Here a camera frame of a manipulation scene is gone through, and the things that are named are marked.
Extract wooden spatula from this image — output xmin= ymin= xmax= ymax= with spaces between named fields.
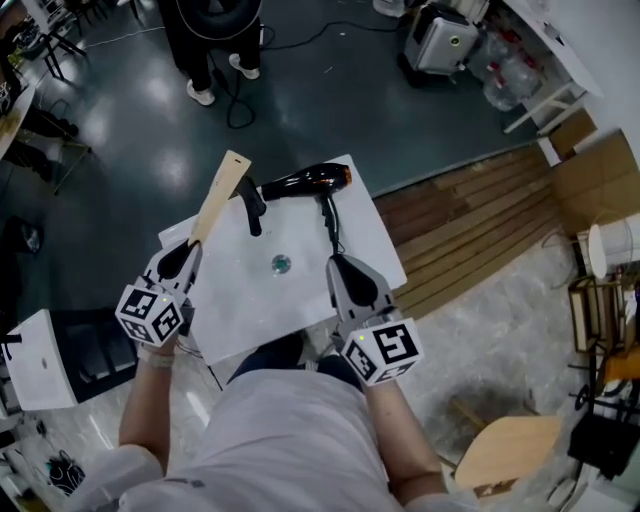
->
xmin=187 ymin=149 xmax=253 ymax=250

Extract person's dark trousers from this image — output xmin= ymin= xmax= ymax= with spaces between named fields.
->
xmin=227 ymin=332 xmax=364 ymax=391

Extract orange chair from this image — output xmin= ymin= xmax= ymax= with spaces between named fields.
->
xmin=602 ymin=344 xmax=640 ymax=384

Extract black bag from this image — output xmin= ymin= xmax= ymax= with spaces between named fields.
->
xmin=2 ymin=214 xmax=45 ymax=257

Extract black box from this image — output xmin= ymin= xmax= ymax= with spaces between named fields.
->
xmin=568 ymin=407 xmax=640 ymax=482

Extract white washbasin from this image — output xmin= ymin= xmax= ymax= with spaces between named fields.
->
xmin=158 ymin=153 xmax=407 ymax=366

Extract black floor cable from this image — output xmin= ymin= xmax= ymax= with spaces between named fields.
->
xmin=209 ymin=19 xmax=401 ymax=130

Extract white top black stand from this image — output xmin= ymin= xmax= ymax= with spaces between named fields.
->
xmin=2 ymin=305 xmax=140 ymax=412

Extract white wheeled case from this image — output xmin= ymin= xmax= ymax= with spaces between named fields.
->
xmin=402 ymin=2 xmax=482 ymax=77

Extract person's right forearm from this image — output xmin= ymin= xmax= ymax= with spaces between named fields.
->
xmin=362 ymin=377 xmax=445 ymax=494

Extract white wire chair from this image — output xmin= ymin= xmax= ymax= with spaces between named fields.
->
xmin=542 ymin=209 xmax=640 ymax=289

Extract large cardboard sheet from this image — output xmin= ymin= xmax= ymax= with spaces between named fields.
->
xmin=552 ymin=128 xmax=640 ymax=236

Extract wooden slat platform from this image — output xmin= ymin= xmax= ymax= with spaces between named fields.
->
xmin=373 ymin=143 xmax=569 ymax=321

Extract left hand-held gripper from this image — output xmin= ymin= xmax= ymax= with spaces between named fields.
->
xmin=115 ymin=240 xmax=204 ymax=349

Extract wooden metal shelf rack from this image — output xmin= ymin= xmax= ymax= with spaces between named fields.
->
xmin=568 ymin=273 xmax=640 ymax=357

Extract black cable bundle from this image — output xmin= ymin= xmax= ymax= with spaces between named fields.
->
xmin=45 ymin=448 xmax=87 ymax=497

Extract clear water jug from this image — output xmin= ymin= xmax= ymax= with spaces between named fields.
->
xmin=502 ymin=54 xmax=544 ymax=96
xmin=482 ymin=72 xmax=526 ymax=112

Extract wooden chair seat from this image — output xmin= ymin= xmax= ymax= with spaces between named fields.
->
xmin=452 ymin=413 xmax=565 ymax=499

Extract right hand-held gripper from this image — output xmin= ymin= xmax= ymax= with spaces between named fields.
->
xmin=327 ymin=254 xmax=426 ymax=389

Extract round table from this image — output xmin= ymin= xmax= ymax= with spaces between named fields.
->
xmin=0 ymin=84 xmax=37 ymax=161

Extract person's left forearm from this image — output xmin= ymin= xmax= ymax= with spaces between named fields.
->
xmin=118 ymin=342 xmax=180 ymax=476

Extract black hair dryer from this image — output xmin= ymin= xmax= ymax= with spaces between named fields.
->
xmin=259 ymin=162 xmax=354 ymax=257

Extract person's white shirt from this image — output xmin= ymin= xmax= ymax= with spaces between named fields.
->
xmin=69 ymin=369 xmax=481 ymax=512

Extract white table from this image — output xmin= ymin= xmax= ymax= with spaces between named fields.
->
xmin=501 ymin=0 xmax=605 ymax=135

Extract small cardboard box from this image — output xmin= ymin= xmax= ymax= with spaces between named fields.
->
xmin=548 ymin=110 xmax=599 ymax=157

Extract black faucet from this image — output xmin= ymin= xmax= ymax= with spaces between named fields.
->
xmin=236 ymin=175 xmax=269 ymax=238

